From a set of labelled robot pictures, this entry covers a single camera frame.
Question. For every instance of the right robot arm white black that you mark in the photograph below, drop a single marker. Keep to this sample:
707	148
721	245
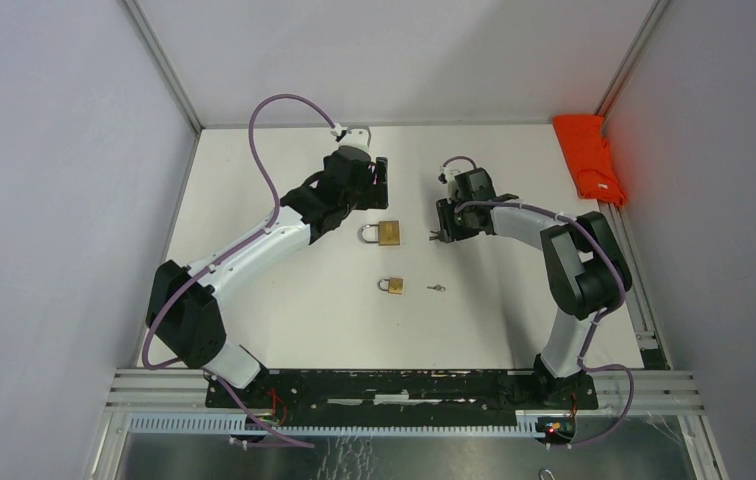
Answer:
586	273

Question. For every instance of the orange folded cloth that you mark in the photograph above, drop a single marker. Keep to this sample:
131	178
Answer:
588	158

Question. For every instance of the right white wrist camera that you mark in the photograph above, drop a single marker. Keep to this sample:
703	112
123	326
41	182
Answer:
448	177

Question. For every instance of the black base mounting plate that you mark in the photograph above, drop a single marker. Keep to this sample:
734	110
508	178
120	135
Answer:
404	398

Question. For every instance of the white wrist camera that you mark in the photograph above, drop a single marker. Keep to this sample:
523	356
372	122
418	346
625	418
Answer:
448	177
358	137

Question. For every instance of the small brass padlock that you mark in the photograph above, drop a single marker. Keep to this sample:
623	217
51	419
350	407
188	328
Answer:
392	285

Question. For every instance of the large brass padlock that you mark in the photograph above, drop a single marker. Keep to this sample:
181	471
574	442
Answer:
385	233

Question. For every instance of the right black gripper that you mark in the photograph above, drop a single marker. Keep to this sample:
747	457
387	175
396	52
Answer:
447	229

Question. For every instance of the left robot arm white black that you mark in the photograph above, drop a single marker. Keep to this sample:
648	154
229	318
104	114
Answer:
186	301

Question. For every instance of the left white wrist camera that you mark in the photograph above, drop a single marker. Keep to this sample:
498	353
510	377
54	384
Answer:
358	137

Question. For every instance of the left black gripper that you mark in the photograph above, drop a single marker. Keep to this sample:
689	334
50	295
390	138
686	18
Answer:
376	194

